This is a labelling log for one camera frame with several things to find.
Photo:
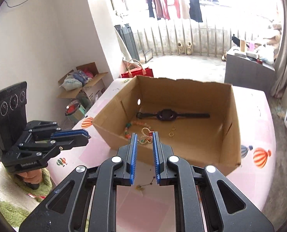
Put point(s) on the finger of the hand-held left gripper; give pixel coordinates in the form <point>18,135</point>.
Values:
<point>70,133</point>
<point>73,143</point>

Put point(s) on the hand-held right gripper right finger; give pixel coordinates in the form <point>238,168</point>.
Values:
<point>156,159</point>

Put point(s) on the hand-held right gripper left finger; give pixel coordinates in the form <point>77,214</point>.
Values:
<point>133,159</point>

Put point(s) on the pink and black wristwatch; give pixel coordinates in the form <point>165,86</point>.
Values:
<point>167,115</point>

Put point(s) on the brown cardboard box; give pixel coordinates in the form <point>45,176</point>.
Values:
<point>206,149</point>

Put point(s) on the person's left forearm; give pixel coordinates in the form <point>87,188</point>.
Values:
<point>3,181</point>

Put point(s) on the person's left hand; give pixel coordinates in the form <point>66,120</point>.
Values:
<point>31,176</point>

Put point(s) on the round red green tin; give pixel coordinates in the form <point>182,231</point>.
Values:
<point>74,113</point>

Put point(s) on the small gold trinket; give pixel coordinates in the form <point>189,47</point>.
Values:
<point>139,187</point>

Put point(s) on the open cardboard box of clothes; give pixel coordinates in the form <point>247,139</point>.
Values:
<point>95,90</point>

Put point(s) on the fluffy white green garment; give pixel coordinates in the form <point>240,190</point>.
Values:
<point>10,210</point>

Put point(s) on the red gift bag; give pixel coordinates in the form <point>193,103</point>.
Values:
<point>138,73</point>

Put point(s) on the black folded rack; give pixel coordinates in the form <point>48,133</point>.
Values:
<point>129,41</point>

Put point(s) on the beige shoe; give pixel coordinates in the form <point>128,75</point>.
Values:
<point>189,48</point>
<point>181,47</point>

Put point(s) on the metal balcony railing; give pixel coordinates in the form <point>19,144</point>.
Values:
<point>161,43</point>

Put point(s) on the grey cabinet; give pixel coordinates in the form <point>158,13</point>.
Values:
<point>247,72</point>

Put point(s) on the tan cylinder container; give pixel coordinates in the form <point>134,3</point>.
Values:
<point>242,46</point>

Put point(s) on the pink bottle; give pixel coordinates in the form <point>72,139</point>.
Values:
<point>251,46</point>

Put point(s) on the row of hanging clothes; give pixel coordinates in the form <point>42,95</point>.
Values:
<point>170,0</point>

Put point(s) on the grey curtain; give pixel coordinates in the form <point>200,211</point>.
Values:
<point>286,53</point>

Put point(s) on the beige bedding pile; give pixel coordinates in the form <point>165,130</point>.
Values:
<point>274,36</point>

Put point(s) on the black empty frame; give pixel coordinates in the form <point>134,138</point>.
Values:
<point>144,56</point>

